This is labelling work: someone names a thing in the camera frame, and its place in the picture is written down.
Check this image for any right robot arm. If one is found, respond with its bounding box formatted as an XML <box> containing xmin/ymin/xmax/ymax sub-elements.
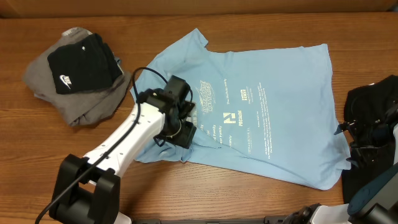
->
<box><xmin>277</xmin><ymin>102</ymin><xmax>397</xmax><ymax>224</ymax></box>

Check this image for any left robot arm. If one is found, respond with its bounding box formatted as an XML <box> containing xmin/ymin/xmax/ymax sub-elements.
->
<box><xmin>46</xmin><ymin>89</ymin><xmax>196</xmax><ymax>224</ymax></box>

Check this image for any black t-shirt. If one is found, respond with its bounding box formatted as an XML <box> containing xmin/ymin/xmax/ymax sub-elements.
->
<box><xmin>340</xmin><ymin>75</ymin><xmax>397</xmax><ymax>203</ymax></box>

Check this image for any folded grey garment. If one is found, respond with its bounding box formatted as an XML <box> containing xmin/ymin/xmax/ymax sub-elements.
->
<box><xmin>23</xmin><ymin>27</ymin><xmax>131</xmax><ymax>126</ymax></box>

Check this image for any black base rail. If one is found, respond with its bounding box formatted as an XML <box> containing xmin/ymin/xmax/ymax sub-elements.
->
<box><xmin>132</xmin><ymin>216</ymin><xmax>294</xmax><ymax>224</ymax></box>

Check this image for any light blue printed t-shirt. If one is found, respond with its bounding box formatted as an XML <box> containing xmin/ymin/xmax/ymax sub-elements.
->
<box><xmin>136</xmin><ymin>29</ymin><xmax>350</xmax><ymax>190</ymax></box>

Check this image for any folded black Nike garment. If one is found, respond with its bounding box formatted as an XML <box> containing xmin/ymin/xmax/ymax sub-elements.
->
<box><xmin>47</xmin><ymin>34</ymin><xmax>123</xmax><ymax>95</ymax></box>

